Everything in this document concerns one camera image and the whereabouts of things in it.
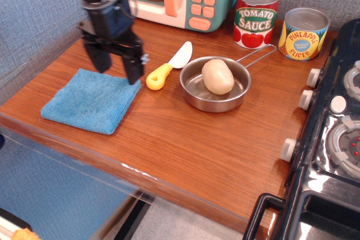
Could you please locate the blue folded cloth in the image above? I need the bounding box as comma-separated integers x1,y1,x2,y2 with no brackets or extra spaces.
40,69,141,135

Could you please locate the beige toy potato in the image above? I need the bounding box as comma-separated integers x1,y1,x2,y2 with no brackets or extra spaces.
202,58,235,95

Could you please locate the pineapple slices can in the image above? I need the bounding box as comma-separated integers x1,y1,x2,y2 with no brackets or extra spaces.
278,7,330,61

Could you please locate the yellow handled white toy knife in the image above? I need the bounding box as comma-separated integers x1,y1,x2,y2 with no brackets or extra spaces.
146,41,193,90

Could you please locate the orange object at corner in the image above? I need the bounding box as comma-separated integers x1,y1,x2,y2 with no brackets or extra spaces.
11,228,40,240

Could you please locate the small steel pan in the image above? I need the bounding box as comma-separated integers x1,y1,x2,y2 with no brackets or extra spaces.
179,44,277,114

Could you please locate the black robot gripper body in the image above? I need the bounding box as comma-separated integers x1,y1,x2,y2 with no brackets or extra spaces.
79,0,143,57

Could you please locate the black toy stove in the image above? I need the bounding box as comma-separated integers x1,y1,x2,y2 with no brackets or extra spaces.
244,19,359,239

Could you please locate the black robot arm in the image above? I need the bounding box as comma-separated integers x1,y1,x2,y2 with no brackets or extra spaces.
79,0,149,85

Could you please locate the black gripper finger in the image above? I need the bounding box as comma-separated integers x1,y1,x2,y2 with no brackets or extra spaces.
84,40,112,73
121,53,149,85

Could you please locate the tomato sauce can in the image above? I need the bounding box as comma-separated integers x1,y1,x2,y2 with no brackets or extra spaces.
233,0,280,49

